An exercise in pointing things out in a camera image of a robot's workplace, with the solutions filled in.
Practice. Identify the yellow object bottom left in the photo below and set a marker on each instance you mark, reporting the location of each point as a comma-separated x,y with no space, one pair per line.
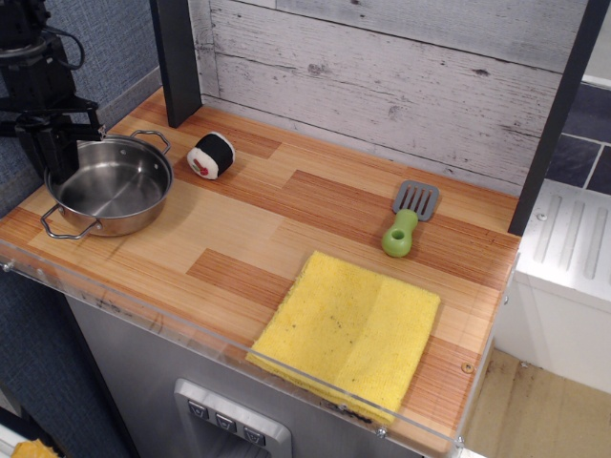
33,449

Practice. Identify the clear acrylic edge guard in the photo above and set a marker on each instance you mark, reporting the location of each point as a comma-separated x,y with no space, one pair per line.
142,350

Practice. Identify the plush sushi roll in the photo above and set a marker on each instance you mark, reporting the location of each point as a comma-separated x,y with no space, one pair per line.
212,156

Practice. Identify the stainless steel pot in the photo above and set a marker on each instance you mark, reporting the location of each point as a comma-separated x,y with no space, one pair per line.
120,187

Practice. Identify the silver dispenser button panel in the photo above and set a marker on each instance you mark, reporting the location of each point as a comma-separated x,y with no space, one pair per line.
219,427

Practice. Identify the right dark frame post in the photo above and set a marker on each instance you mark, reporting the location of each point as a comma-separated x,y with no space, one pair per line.
585,41

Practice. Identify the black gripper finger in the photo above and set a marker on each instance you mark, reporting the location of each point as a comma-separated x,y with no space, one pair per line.
50,152

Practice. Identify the left dark frame post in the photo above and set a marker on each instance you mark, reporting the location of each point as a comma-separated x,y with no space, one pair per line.
176,58

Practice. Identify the grey spatula green handle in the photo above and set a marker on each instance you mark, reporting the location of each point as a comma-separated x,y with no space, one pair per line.
415,202

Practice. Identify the white radiator cabinet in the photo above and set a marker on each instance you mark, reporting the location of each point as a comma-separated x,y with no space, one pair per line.
556,313

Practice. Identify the yellow folded cloth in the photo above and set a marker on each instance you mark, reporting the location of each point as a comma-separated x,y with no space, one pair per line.
348,335

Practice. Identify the dark frame post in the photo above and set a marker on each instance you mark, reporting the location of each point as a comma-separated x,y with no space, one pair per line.
176,58
585,41

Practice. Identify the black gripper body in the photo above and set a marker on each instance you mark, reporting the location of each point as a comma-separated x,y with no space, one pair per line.
39,83

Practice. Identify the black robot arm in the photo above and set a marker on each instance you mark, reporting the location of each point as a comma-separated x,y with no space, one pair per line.
22,23

